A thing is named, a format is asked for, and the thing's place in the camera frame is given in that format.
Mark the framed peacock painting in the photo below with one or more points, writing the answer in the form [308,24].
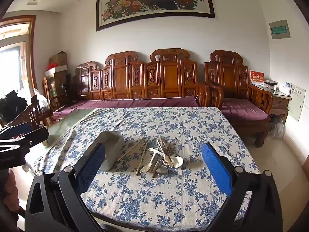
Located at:
[154,2]

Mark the wooden side table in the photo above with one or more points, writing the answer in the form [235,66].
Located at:
[280,104]

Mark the white wall notice sheet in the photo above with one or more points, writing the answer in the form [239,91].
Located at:
[297,101]

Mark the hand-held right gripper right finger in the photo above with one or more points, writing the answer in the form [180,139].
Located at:
[216,169]

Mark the white cardboard box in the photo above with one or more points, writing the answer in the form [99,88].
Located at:
[60,70]

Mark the person's left hand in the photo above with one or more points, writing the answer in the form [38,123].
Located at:
[8,191]

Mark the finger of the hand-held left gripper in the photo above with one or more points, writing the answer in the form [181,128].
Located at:
[36,135]
[19,128]

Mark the brown cardboard box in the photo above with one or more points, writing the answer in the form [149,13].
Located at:
[59,58]

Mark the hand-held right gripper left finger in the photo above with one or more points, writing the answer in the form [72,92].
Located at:
[93,166]

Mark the carved wooden chair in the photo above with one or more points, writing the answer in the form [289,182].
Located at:
[31,116]

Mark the pile of papers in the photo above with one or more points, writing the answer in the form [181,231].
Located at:
[270,84]

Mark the white and blue box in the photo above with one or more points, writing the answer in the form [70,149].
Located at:
[284,87]

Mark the steel fork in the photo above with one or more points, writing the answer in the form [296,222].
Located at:
[165,162]

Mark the purple sofa cushion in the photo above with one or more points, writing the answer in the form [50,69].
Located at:
[135,102]

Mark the grey wall panel box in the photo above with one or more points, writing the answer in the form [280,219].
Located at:
[280,30]

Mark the carved wooden sofa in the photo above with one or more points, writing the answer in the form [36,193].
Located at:
[169,77]

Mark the white plastic bag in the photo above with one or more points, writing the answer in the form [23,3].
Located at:
[42,101]

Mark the blue floral tablecloth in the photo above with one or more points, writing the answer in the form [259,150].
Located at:
[169,198]

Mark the purple armchair cushion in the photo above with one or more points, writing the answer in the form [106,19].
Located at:
[241,111]

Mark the metal utensil box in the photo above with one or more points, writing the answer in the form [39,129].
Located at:
[113,154]

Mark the black cloth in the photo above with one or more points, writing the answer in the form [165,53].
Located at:
[12,104]

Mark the carved wooden armchair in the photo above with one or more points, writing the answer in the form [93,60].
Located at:
[227,77]

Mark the grey plastic bag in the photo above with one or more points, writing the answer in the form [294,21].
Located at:
[277,128]

